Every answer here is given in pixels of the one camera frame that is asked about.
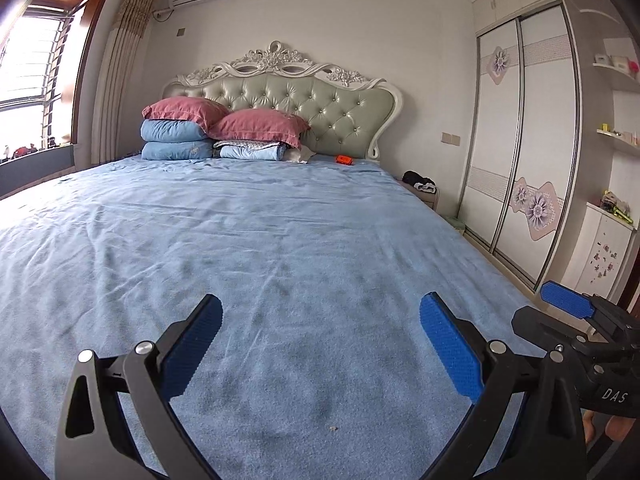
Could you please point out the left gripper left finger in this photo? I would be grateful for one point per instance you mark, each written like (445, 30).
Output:
(94, 440)

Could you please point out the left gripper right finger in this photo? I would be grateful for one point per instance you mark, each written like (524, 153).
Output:
(547, 440)

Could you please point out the green tufted headboard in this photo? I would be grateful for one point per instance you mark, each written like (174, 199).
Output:
(347, 113)

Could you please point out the light blue folded blanket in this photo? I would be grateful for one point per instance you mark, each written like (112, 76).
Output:
(250, 150)

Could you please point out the right pink pillow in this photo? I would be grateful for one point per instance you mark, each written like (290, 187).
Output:
(260, 124)

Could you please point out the grey bedside table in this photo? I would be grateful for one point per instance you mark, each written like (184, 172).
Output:
(429, 195)

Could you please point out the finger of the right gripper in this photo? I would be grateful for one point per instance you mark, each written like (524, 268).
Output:
(567, 300)
(544, 331)

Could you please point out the black white clothes pile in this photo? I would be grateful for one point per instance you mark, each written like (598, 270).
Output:
(419, 183)

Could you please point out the window with metal bars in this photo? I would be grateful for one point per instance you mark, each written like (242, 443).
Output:
(45, 46)

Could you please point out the small orange object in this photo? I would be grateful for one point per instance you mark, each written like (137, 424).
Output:
(344, 160)

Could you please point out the white green storage box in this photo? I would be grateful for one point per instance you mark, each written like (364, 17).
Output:
(456, 223)

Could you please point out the pink pillow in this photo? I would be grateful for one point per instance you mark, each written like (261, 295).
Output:
(204, 112)
(260, 124)

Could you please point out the white corner shelf cabinet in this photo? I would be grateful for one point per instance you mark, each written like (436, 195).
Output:
(595, 251)

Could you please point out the beige striped curtain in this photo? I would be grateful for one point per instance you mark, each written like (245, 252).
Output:
(123, 41)

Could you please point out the white sliding wardrobe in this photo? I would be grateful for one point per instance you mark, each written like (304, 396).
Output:
(524, 144)

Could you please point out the left pink pillow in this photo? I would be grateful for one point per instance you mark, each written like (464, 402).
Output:
(204, 112)

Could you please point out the blue bed sheet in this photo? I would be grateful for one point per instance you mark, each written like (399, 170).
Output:
(321, 369)

